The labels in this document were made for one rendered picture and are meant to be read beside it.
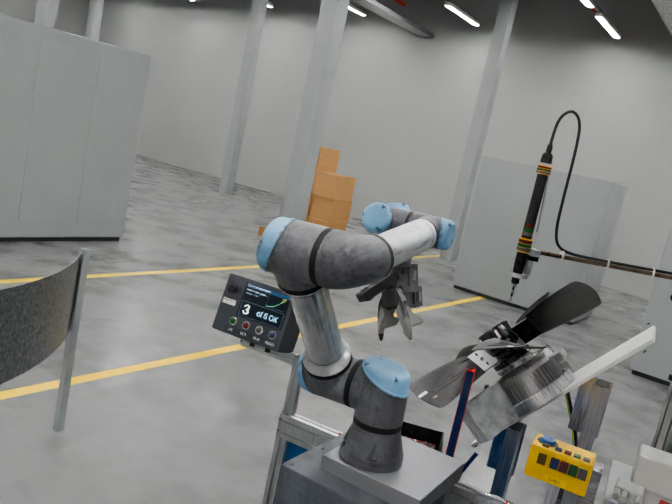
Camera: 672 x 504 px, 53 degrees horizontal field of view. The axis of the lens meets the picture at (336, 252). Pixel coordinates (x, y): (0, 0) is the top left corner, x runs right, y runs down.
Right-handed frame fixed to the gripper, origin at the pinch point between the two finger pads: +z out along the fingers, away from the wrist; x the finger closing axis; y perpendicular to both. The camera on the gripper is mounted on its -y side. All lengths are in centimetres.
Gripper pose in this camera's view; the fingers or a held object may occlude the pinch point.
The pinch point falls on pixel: (392, 340)
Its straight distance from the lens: 173.6
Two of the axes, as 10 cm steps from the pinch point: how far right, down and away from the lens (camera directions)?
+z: 0.2, 9.9, -1.4
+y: 9.0, 0.4, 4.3
